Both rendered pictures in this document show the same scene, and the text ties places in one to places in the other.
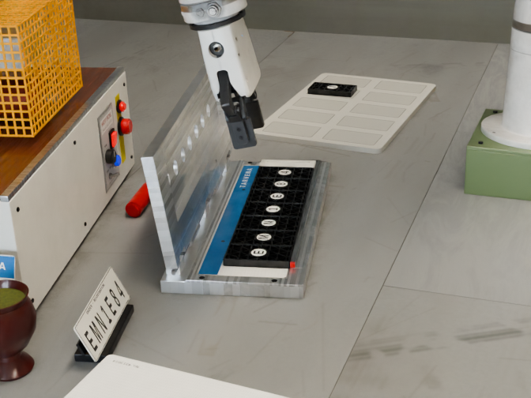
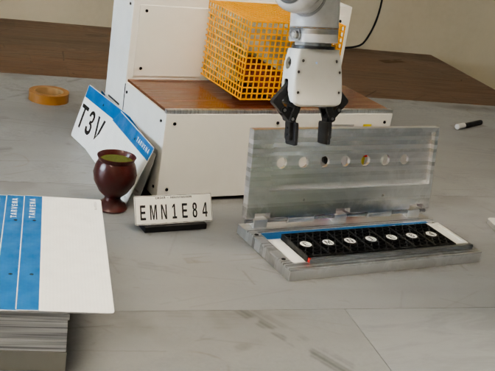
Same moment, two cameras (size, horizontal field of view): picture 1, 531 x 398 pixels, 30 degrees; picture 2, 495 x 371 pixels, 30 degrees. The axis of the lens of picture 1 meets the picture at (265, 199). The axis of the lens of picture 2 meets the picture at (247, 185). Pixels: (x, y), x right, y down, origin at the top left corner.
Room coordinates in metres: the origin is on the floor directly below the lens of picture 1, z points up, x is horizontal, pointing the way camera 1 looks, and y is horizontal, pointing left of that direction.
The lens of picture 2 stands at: (0.19, -1.11, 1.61)
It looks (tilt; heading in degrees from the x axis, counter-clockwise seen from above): 20 degrees down; 50
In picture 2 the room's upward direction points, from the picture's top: 9 degrees clockwise
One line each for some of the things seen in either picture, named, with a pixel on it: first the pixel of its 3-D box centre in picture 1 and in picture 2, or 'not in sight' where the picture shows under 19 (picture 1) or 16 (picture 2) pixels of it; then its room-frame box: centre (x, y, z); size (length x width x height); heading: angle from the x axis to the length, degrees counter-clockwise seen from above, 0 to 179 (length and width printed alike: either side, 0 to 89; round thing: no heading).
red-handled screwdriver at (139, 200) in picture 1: (149, 188); not in sight; (1.58, 0.20, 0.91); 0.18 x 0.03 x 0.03; 166
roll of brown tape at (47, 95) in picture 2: not in sight; (48, 95); (1.26, 1.04, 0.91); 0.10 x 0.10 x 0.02
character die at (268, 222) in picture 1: (269, 226); (349, 243); (1.39, 0.00, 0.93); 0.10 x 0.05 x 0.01; 80
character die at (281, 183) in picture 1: (280, 186); (410, 238); (1.53, -0.03, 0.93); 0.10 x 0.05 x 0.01; 80
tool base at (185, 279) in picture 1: (254, 216); (361, 238); (1.44, 0.02, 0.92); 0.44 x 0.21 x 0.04; 170
